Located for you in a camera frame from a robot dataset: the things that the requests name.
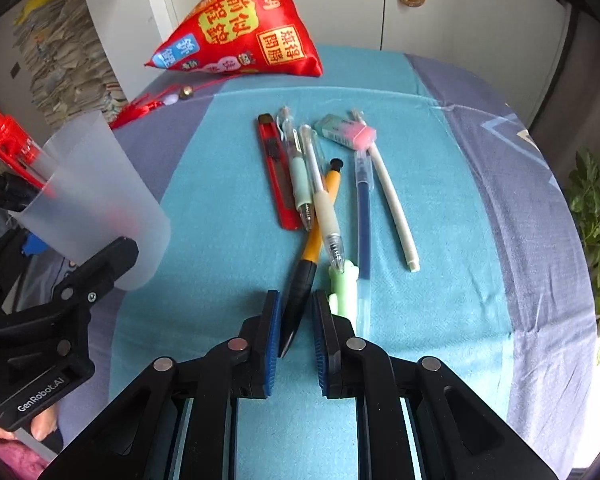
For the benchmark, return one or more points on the red tassel charm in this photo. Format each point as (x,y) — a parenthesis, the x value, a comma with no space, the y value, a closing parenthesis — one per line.
(135,110)

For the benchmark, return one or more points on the green potted plant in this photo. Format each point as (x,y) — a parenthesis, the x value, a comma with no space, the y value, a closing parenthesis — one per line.
(590,185)

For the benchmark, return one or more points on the black capped pen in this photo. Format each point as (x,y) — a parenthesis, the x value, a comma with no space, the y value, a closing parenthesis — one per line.
(2,182)
(15,201)

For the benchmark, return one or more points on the clear pen with white grip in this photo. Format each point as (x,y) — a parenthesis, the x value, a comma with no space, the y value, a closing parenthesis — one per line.
(325,210)

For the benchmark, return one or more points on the person's left hand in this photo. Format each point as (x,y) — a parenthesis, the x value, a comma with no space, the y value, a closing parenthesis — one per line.
(45,425)

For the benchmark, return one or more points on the translucent plastic cup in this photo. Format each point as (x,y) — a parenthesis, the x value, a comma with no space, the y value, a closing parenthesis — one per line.
(90,200)

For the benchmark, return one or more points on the blue gel pen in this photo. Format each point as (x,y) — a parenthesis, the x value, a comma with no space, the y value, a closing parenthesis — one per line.
(364,220)

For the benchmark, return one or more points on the tall stack of books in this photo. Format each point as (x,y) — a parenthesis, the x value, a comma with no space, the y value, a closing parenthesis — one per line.
(65,60)

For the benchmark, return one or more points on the red printed triangular pouch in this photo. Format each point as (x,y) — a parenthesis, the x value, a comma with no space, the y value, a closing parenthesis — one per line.
(240,25)

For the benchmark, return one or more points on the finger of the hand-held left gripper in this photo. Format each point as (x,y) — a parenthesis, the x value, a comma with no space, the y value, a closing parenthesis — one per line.
(32,246)
(105,265)

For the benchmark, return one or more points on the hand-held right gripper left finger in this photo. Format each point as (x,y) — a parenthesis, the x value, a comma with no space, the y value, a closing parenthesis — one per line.
(272,345)

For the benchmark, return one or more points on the green figure pen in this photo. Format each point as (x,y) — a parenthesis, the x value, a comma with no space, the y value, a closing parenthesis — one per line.
(342,285)

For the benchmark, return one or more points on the red retractable pen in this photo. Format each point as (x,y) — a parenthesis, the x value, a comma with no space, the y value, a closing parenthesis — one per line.
(15,150)

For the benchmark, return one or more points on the white slim pen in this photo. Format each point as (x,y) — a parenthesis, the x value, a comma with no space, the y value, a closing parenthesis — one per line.
(395,205)

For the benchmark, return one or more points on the white cabinet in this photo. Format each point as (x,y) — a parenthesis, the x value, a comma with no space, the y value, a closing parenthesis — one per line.
(355,10)

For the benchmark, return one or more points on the pink and teal eraser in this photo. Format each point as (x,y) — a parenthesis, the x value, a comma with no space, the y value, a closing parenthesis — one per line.
(350,132)

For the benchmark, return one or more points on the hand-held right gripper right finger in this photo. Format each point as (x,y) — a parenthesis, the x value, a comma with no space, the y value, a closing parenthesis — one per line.
(322,345)

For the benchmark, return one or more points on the clear pen with green grip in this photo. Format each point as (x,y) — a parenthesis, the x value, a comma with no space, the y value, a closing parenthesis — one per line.
(297,175)

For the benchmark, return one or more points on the red utility knife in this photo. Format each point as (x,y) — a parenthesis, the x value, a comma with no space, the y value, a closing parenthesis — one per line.
(275,175)

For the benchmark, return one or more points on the orange and black pen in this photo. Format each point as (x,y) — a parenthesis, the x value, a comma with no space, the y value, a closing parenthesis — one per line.
(300,280)

